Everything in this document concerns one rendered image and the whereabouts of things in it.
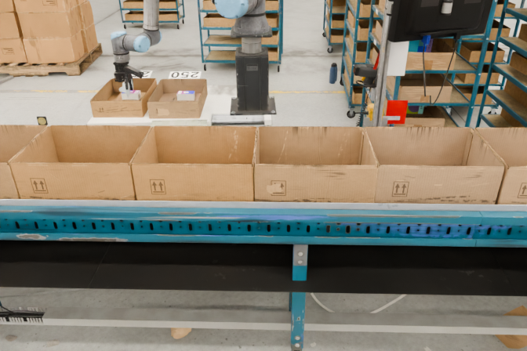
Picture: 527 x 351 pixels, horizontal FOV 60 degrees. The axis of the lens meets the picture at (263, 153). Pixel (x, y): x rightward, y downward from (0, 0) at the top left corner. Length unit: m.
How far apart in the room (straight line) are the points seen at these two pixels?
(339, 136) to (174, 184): 0.63
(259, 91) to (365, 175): 1.21
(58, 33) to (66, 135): 4.24
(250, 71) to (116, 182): 1.19
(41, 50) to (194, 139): 4.60
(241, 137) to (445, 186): 0.73
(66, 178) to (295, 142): 0.80
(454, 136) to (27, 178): 1.50
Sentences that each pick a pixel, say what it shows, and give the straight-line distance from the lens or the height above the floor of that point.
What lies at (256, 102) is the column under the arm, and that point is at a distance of 2.57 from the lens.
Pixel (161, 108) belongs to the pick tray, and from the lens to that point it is 2.56.
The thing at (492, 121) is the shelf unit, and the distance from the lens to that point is 3.86.
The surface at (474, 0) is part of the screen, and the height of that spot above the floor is 1.41.
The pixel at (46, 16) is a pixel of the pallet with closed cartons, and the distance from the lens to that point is 6.08.
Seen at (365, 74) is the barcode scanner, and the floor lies 1.05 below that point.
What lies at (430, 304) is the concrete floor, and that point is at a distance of 2.56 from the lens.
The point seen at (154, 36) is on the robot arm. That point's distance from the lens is 2.80.
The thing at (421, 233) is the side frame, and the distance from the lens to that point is 1.60.
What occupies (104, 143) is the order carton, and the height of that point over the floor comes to 0.97.
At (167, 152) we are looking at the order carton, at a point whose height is 0.94.
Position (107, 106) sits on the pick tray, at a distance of 2.66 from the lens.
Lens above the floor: 1.76
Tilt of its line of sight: 28 degrees down
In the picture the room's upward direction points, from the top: 1 degrees counter-clockwise
